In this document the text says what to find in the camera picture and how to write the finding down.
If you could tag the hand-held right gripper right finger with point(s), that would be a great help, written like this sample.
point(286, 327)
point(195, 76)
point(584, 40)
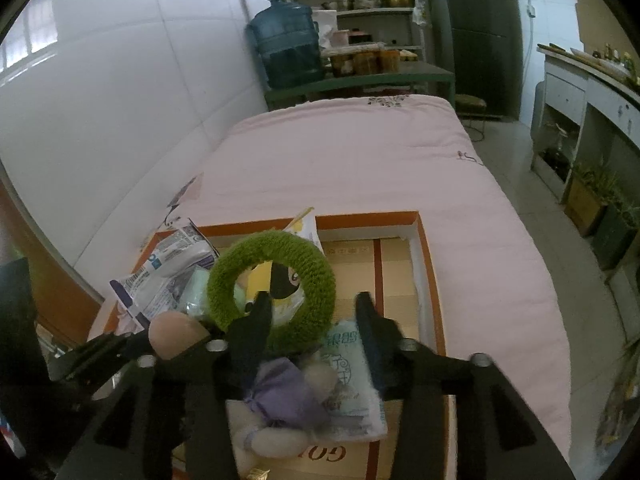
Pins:
point(372, 340)

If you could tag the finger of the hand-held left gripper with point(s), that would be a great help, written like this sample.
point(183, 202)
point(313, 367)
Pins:
point(105, 360)

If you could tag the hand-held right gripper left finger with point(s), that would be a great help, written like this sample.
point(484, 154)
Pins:
point(255, 330)

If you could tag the teal print tissue pack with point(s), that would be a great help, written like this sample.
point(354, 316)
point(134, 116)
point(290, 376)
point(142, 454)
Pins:
point(350, 390)

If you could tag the cream teddy bear plush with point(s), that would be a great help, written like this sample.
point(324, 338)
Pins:
point(285, 395)

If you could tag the orange rimmed cardboard box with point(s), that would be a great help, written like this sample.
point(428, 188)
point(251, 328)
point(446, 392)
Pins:
point(395, 270)

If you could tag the tan plush toy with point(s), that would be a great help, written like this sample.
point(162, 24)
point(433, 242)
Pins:
point(177, 332)

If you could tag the white blue print plastic packet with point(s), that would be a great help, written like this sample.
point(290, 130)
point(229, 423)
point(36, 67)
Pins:
point(165, 270)

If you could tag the cartoon face packet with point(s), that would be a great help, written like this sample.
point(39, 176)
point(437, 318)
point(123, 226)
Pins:
point(305, 232)

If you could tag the pink bed blanket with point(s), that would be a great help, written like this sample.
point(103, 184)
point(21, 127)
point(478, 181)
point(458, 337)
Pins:
point(375, 160)

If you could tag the small round stool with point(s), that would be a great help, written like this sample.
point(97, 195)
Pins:
point(470, 102)

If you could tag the green table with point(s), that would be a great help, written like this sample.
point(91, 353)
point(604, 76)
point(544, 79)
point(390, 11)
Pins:
point(360, 82)

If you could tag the potted plants in crates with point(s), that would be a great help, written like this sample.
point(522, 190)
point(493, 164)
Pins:
point(595, 200)

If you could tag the row of amber jars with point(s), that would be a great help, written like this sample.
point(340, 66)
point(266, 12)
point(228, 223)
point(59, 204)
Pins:
point(365, 62)

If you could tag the blue water jug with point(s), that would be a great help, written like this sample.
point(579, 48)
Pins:
point(287, 45)

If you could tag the white kitchen counter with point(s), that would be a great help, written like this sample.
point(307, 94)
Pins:
point(565, 95)

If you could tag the dark refrigerator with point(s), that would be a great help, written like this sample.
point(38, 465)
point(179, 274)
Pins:
point(480, 35)

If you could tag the cardboard sheet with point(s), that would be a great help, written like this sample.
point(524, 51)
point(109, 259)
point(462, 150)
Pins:
point(595, 15)

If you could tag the brown wooden door frame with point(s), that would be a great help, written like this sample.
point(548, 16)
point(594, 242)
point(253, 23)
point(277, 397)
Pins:
point(60, 285)

